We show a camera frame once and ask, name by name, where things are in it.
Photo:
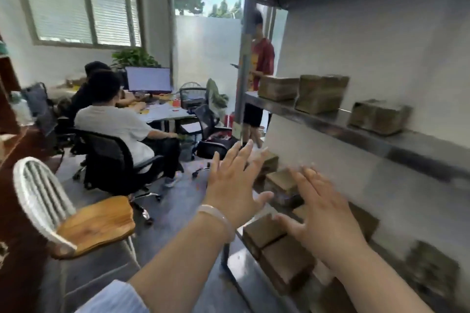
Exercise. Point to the person's left hand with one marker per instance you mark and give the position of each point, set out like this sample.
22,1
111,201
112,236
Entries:
231,191

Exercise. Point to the person's right hand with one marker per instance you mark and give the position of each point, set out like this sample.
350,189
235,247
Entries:
326,221

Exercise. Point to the pile of brown cardboard boxes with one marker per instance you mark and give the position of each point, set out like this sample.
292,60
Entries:
282,261

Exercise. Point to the metal shelving rack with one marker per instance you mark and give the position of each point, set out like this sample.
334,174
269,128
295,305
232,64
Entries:
367,140

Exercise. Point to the row of brown cardboard boxes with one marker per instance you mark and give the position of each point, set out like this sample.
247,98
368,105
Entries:
319,94

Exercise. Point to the person's right forearm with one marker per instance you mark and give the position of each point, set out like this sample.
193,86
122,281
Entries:
374,283

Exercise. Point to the person's left forearm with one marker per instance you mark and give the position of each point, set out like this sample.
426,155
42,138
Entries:
176,272

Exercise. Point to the red fire extinguisher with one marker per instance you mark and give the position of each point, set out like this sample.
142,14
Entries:
229,121

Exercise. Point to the green jacket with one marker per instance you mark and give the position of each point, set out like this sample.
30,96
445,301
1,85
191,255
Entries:
214,94

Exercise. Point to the white office desk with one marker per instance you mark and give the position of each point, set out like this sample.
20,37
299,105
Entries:
165,113

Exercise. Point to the computer monitor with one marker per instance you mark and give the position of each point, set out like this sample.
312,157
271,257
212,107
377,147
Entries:
148,80

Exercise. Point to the light blue striped sleeve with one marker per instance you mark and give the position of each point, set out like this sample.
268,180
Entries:
114,300

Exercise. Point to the green potted plant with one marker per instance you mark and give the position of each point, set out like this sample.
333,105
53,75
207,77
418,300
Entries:
134,58

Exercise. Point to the grey mesh office chair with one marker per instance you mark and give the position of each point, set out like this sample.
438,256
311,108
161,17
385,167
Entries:
38,103

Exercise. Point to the brown wooden cabinet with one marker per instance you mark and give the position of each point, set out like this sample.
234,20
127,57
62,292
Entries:
18,195

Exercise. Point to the white window blinds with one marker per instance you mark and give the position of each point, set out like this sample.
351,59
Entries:
58,1

